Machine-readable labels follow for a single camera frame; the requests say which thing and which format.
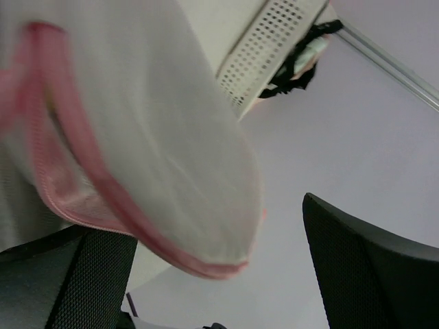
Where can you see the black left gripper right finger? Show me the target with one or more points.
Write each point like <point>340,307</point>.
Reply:
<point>369,277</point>

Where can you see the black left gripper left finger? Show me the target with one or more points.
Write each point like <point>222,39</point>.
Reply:
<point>74,278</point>

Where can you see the white mesh laundry bag pink zipper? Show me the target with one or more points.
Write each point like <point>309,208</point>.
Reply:
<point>111,118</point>

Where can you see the white perforated plastic basket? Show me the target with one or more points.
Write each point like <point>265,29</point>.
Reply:
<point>261,50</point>

